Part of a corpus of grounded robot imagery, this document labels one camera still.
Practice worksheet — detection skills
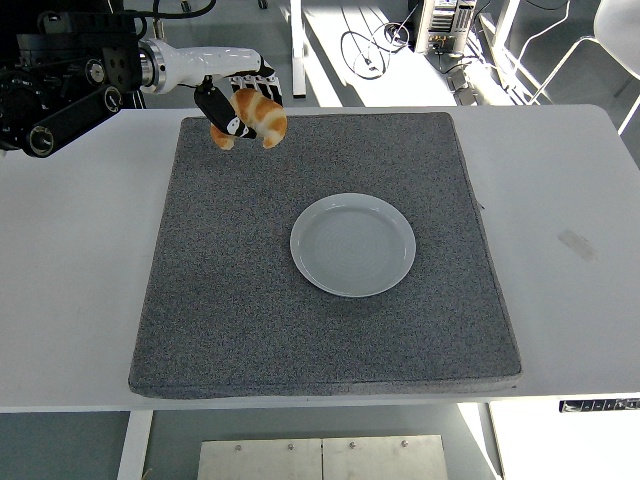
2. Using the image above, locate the black coiled floor cable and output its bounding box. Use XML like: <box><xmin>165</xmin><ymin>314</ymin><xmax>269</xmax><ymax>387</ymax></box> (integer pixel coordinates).
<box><xmin>340</xmin><ymin>21</ymin><xmax>417</xmax><ymax>81</ymax></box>

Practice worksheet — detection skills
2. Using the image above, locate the grey speckled mat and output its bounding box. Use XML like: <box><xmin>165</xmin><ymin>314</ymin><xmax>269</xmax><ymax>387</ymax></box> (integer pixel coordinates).
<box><xmin>127</xmin><ymin>112</ymin><xmax>523</xmax><ymax>400</ymax></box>

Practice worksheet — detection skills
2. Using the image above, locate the silver computer tower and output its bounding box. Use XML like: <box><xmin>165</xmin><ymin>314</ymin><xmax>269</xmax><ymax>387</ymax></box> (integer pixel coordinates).
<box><xmin>414</xmin><ymin>0</ymin><xmax>477</xmax><ymax>56</ymax></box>

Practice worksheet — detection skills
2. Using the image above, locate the white neighbouring table leg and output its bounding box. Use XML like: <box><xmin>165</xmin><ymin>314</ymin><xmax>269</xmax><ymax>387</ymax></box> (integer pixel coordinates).
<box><xmin>289</xmin><ymin>0</ymin><xmax>308</xmax><ymax>98</ymax></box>

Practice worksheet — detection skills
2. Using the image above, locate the round white plate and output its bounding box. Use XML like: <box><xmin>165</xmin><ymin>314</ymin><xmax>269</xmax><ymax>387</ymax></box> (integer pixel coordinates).
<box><xmin>289</xmin><ymin>192</ymin><xmax>417</xmax><ymax>299</ymax></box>

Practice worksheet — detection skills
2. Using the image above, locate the white chair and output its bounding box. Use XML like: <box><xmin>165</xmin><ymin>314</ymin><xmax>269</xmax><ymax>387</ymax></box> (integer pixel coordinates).
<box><xmin>518</xmin><ymin>0</ymin><xmax>640</xmax><ymax>137</ymax></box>

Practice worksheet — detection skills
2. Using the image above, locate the clear tape strip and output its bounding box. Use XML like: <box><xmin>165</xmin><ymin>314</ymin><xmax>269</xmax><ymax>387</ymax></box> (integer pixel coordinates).
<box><xmin>558</xmin><ymin>228</ymin><xmax>598</xmax><ymax>263</ymax></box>

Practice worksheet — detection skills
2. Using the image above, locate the grey metal plate with screws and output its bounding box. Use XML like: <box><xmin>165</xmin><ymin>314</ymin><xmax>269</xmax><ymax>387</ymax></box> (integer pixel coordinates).
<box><xmin>198</xmin><ymin>434</ymin><xmax>449</xmax><ymax>480</ymax></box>

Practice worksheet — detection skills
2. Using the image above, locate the black table control panel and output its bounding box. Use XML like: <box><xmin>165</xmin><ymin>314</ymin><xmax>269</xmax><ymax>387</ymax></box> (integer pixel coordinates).
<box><xmin>558</xmin><ymin>397</ymin><xmax>640</xmax><ymax>414</ymax></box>

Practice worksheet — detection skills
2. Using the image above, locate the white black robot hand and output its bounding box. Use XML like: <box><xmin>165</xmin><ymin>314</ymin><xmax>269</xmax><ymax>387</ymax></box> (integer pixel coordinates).
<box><xmin>158</xmin><ymin>45</ymin><xmax>285</xmax><ymax>142</ymax></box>

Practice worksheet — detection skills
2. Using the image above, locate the golden croissant bread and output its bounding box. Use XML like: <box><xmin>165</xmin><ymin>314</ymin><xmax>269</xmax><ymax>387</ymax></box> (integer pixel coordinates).
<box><xmin>209</xmin><ymin>88</ymin><xmax>289</xmax><ymax>151</ymax></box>

